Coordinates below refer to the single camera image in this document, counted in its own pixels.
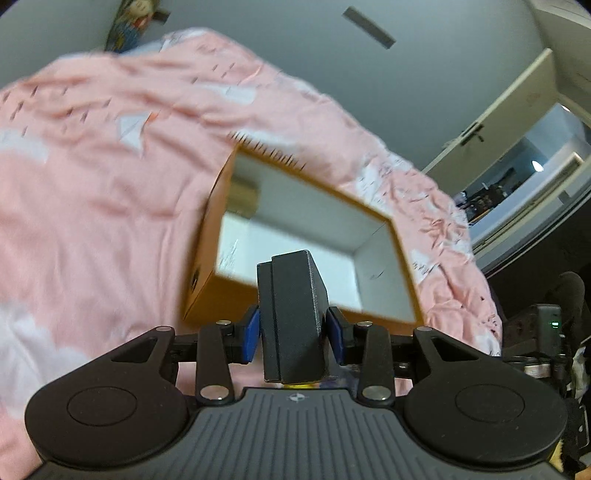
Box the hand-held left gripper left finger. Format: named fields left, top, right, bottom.
left=111, top=305, right=262, bottom=407

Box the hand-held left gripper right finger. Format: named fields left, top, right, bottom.
left=324, top=307, right=483, bottom=403

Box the black rectangular box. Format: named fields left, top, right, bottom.
left=256, top=249, right=331, bottom=385

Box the orange cardboard box white inside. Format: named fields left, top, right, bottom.
left=181, top=141, right=426, bottom=335

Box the black chair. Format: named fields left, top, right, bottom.
left=547, top=271, right=591, bottom=326

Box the small gold box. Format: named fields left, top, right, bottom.
left=229, top=178, right=260, bottom=217

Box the pink printed blanket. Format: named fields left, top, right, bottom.
left=0, top=28, right=505, bottom=480

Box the white wardrobe door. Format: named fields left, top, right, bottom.
left=422, top=48, right=563, bottom=185

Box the grey flat strip fixture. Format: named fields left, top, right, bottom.
left=342, top=6, right=397, bottom=49

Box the white wardrobe frame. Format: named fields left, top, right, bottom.
left=470, top=152, right=591, bottom=261

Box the black door handle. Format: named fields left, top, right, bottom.
left=444, top=122, right=485, bottom=148

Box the plush doll wall hanging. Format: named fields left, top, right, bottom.
left=105, top=0, right=170, bottom=54

